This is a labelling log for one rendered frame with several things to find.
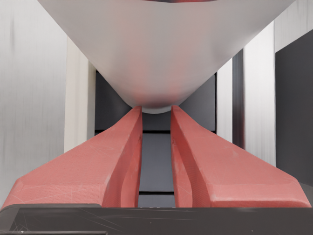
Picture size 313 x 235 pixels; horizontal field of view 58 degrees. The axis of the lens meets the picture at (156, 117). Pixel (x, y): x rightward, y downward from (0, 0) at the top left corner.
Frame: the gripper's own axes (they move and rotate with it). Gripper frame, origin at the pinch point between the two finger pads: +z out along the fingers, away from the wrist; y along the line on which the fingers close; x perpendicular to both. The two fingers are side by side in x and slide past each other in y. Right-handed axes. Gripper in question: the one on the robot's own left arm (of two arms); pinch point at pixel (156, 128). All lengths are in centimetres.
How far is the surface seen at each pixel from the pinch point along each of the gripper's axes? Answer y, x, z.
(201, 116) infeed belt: -2.9, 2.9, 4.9
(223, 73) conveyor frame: -4.4, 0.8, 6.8
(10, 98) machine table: 11.7, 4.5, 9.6
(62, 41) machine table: 7.7, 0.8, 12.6
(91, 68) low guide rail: 3.5, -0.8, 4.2
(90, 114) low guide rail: 3.5, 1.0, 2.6
